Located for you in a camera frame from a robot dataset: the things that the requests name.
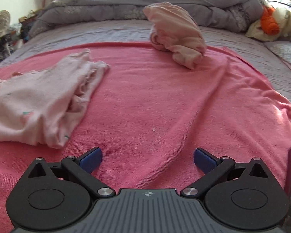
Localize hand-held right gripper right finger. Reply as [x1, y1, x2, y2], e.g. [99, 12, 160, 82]
[180, 148, 270, 198]

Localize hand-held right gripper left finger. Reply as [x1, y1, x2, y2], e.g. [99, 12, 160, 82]
[22, 147, 115, 198]

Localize grey floral pillow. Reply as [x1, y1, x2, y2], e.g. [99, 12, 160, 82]
[264, 41, 291, 80]

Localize pink strawberry print pants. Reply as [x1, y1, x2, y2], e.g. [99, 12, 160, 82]
[143, 2, 207, 70]

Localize white electric fan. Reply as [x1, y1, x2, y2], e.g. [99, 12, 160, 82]
[0, 10, 11, 56]

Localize orange puffer garment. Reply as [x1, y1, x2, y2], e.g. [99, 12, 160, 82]
[261, 6, 282, 35]

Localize pink terry blanket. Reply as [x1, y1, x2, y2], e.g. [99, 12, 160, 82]
[0, 41, 291, 233]

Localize patterned blue red cloth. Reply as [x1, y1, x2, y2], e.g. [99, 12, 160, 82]
[0, 24, 27, 70]

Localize pink strawberry print top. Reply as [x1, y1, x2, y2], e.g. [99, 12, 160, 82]
[0, 49, 111, 150]

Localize grey bed sheet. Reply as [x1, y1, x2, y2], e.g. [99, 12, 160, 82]
[0, 19, 291, 112]

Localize grey floral quilt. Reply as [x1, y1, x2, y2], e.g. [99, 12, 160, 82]
[28, 0, 266, 39]

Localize cream puffer jacket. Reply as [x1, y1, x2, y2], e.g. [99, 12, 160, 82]
[245, 5, 291, 43]

